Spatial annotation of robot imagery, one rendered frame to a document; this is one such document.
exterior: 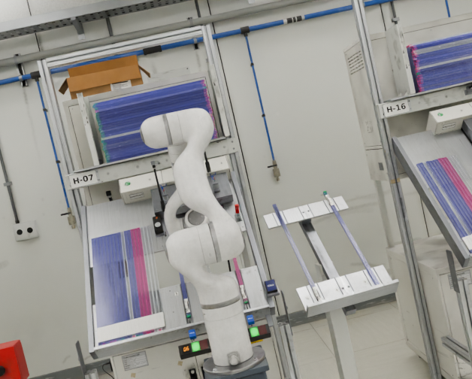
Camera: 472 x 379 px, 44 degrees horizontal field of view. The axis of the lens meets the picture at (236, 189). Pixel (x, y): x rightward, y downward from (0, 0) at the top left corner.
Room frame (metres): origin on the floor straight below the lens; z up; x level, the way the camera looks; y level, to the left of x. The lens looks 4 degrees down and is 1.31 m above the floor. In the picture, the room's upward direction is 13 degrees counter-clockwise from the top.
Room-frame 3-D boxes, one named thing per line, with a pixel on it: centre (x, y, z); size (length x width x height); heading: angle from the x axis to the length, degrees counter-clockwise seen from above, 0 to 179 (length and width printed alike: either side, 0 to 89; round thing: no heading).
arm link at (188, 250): (1.69, 0.15, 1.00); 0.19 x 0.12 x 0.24; 96
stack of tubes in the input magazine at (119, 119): (2.61, 0.28, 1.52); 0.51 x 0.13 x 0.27; 94
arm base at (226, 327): (1.70, 0.12, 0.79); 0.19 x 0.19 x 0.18
